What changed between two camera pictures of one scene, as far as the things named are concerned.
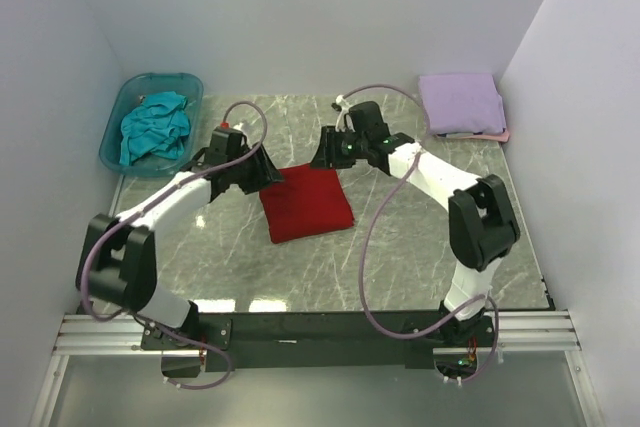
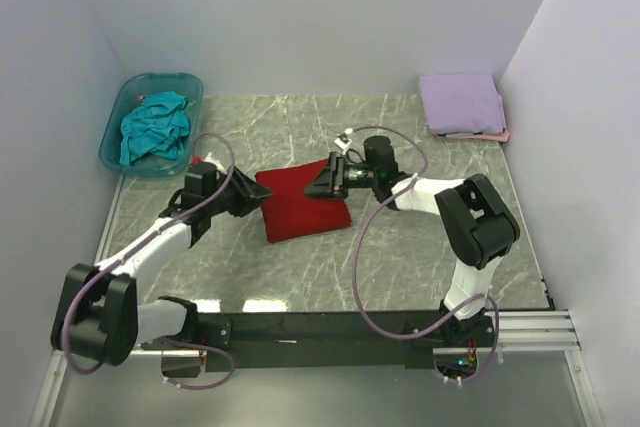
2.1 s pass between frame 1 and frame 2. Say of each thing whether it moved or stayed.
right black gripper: moved
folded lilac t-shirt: stayed
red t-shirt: stayed
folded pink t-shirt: stayed
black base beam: stayed
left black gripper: moved
